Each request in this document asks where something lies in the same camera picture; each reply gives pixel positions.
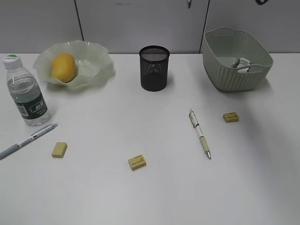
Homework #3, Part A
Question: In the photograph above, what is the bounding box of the yellow mango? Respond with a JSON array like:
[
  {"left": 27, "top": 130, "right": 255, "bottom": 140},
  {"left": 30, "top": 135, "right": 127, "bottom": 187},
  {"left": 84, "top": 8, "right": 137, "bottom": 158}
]
[{"left": 51, "top": 53, "right": 75, "bottom": 83}]

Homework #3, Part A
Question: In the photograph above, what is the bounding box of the waste paper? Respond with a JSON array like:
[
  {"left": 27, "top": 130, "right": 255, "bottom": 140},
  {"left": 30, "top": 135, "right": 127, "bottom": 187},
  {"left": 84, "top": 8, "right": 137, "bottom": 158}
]
[{"left": 232, "top": 58, "right": 251, "bottom": 73}]

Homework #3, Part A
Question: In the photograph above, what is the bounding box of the clear water bottle green label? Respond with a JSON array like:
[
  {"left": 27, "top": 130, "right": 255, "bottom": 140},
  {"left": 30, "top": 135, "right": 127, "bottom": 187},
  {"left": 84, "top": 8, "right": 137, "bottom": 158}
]
[{"left": 2, "top": 54, "right": 51, "bottom": 126}]

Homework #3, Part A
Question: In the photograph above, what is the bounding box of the cream white pen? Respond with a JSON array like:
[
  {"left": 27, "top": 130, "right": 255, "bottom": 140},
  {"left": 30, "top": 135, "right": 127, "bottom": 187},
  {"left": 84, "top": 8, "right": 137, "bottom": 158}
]
[{"left": 188, "top": 109, "right": 211, "bottom": 160}]

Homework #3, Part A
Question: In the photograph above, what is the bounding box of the yellow eraser front centre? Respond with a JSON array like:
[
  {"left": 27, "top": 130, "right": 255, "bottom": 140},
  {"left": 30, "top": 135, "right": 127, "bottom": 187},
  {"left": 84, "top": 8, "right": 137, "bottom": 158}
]
[{"left": 128, "top": 155, "right": 146, "bottom": 171}]

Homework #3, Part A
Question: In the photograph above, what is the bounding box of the black mesh pen holder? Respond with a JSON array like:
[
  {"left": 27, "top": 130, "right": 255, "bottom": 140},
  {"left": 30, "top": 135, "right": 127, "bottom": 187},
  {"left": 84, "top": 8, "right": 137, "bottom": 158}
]
[{"left": 139, "top": 45, "right": 170, "bottom": 92}]

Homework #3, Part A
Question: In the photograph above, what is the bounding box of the pale green wavy glass plate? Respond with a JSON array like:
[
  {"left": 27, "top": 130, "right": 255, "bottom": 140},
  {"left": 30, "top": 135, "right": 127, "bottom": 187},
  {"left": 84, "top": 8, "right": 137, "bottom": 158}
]
[{"left": 33, "top": 40, "right": 115, "bottom": 89}]

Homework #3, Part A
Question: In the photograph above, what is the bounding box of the yellow eraser right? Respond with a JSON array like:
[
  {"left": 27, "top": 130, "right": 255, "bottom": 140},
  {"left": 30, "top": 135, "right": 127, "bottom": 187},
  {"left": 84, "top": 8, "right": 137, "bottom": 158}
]
[{"left": 223, "top": 112, "right": 240, "bottom": 123}]

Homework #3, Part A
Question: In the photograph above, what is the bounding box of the plain yellow eraser left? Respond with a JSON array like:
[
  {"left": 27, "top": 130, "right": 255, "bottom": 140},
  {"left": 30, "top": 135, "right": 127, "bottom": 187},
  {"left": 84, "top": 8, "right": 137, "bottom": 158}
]
[{"left": 52, "top": 142, "right": 68, "bottom": 158}]

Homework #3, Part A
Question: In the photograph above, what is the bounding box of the pale green woven plastic basket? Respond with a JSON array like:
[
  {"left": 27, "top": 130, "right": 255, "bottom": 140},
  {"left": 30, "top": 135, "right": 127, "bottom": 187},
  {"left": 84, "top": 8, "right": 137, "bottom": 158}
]
[{"left": 202, "top": 27, "right": 273, "bottom": 92}]

